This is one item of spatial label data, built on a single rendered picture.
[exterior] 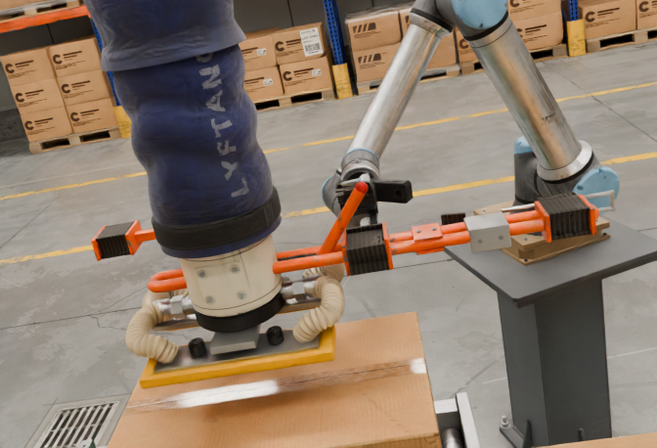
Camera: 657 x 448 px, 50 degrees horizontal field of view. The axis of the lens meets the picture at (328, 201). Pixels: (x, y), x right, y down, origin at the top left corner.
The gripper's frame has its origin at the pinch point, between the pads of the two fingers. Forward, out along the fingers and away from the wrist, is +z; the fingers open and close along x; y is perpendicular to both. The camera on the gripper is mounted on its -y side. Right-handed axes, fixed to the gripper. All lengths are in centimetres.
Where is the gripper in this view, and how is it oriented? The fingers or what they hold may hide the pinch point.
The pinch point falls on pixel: (372, 216)
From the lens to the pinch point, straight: 138.7
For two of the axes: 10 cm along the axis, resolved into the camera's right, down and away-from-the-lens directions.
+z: -0.3, 3.5, -9.4
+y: -9.8, 1.7, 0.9
